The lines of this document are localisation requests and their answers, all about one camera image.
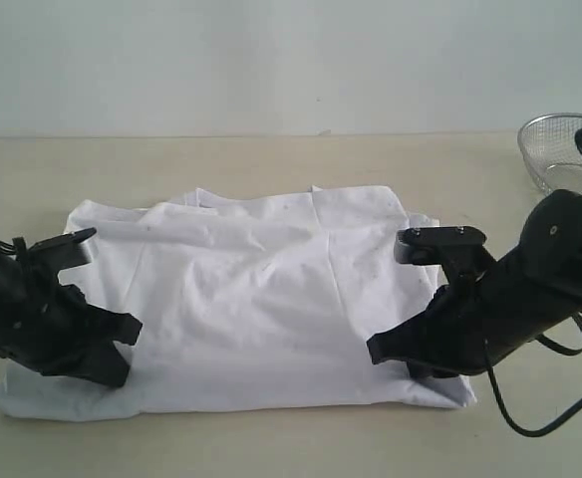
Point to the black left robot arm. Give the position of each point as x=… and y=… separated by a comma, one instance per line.
x=22, y=292

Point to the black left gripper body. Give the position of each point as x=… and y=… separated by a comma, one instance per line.
x=49, y=343

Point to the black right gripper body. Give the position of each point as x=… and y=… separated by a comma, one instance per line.
x=461, y=335

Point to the metal wire mesh basket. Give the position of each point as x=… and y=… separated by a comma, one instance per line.
x=551, y=149

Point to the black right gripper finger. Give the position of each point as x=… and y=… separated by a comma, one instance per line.
x=418, y=370
x=414, y=340

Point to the white t-shirt red lettering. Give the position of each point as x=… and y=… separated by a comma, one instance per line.
x=246, y=304

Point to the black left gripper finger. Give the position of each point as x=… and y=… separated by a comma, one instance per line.
x=118, y=327
x=102, y=364

